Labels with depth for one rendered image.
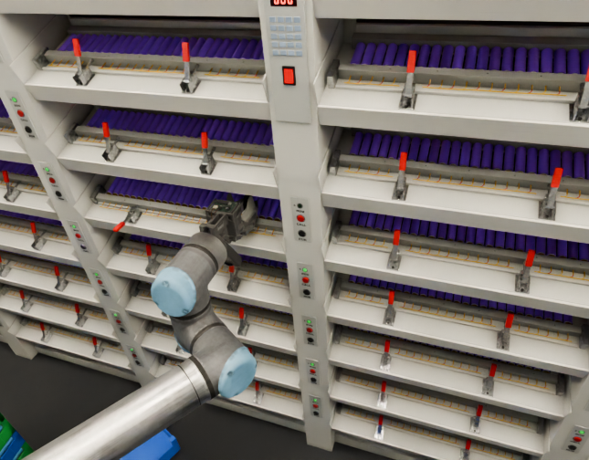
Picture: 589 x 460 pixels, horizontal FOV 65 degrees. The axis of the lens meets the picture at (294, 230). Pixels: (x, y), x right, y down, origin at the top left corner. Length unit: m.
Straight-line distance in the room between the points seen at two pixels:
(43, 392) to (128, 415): 1.45
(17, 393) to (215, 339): 1.53
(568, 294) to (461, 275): 0.21
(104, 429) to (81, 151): 0.70
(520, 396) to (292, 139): 0.88
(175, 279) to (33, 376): 1.56
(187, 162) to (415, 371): 0.81
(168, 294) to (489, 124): 0.64
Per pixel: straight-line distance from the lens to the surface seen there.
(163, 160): 1.16
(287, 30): 0.84
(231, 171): 1.06
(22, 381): 2.40
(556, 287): 1.10
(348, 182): 0.98
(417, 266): 1.07
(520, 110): 0.86
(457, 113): 0.84
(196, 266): 0.93
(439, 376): 1.36
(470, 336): 1.21
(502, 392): 1.37
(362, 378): 1.52
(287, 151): 0.94
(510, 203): 0.96
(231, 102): 0.94
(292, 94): 0.88
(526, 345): 1.23
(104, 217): 1.38
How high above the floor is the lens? 1.66
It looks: 38 degrees down
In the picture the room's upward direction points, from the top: 5 degrees counter-clockwise
